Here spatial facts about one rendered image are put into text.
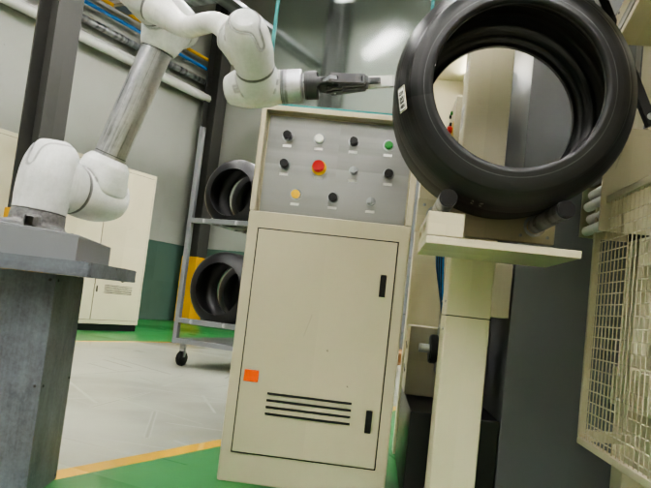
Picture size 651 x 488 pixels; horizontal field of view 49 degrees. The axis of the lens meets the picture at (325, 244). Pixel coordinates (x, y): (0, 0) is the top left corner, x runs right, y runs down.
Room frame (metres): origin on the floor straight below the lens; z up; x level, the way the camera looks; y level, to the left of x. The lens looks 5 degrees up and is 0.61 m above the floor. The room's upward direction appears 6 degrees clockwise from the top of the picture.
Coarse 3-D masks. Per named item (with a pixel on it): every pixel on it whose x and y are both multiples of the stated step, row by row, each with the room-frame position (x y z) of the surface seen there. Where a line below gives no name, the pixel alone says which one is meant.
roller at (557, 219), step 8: (568, 200) 1.68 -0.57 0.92; (552, 208) 1.73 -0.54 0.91; (560, 208) 1.68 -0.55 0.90; (568, 208) 1.68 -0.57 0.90; (536, 216) 1.93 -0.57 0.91; (544, 216) 1.80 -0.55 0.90; (552, 216) 1.73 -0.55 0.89; (560, 216) 1.68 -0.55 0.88; (568, 216) 1.68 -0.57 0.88; (528, 224) 2.00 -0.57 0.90; (536, 224) 1.91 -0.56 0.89; (544, 224) 1.83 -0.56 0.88; (552, 224) 1.79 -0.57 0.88; (536, 232) 1.99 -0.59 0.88
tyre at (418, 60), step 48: (480, 0) 1.68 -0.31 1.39; (528, 0) 1.67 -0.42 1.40; (576, 0) 1.66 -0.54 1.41; (432, 48) 1.69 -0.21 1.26; (480, 48) 1.98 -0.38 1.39; (528, 48) 1.95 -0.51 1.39; (576, 48) 1.91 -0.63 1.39; (624, 48) 1.67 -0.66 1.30; (432, 96) 1.68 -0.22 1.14; (576, 96) 1.94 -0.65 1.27; (624, 96) 1.65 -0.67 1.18; (432, 144) 1.69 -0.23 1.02; (576, 144) 1.94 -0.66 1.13; (624, 144) 1.70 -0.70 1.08; (432, 192) 1.89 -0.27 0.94; (480, 192) 1.70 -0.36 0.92; (528, 192) 1.68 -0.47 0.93; (576, 192) 1.71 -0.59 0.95
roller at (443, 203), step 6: (444, 192) 1.70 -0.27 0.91; (450, 192) 1.70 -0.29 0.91; (438, 198) 1.73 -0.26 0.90; (444, 198) 1.70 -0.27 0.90; (450, 198) 1.70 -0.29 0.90; (456, 198) 1.70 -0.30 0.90; (438, 204) 1.75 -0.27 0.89; (444, 204) 1.70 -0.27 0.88; (450, 204) 1.70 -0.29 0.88; (432, 210) 1.91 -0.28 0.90; (438, 210) 1.81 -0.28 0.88; (444, 210) 1.77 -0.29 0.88
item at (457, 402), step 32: (480, 64) 2.06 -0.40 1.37; (512, 64) 2.06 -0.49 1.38; (480, 96) 2.06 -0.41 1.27; (480, 128) 2.06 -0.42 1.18; (448, 288) 2.07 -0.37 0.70; (480, 288) 2.06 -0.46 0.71; (448, 320) 2.06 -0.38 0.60; (480, 320) 2.06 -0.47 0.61; (448, 352) 2.06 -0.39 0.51; (480, 352) 2.06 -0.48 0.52; (448, 384) 2.06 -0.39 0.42; (480, 384) 2.06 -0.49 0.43; (448, 416) 2.06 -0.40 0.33; (480, 416) 2.06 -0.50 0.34; (448, 448) 2.06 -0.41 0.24; (448, 480) 2.06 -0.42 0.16
